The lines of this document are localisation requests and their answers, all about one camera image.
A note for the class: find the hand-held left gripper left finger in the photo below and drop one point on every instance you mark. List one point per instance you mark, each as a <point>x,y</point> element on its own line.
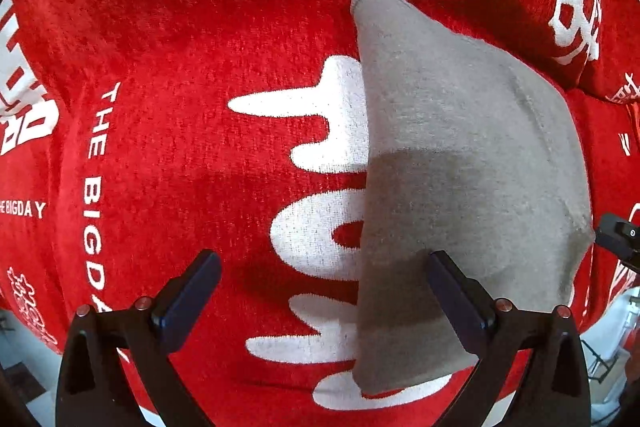
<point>192,292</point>

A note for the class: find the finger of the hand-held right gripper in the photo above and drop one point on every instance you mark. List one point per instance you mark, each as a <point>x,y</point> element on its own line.
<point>617,234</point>

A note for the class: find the grey small garment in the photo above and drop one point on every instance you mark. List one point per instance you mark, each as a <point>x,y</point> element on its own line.
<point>450,132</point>

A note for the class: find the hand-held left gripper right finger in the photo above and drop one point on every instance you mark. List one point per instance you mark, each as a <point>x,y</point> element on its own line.
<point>450,292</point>

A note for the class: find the red printed blanket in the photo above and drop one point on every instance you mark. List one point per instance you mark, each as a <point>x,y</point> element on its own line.
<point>200,32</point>

